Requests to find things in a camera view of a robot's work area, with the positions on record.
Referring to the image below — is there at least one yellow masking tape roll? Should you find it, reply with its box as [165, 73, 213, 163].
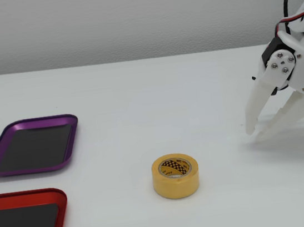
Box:
[149, 150, 203, 203]

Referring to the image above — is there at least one purple metal dish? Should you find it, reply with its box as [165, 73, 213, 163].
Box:
[0, 112, 84, 179]

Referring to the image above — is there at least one red white black servo wire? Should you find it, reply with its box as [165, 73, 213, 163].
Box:
[272, 5, 304, 38]

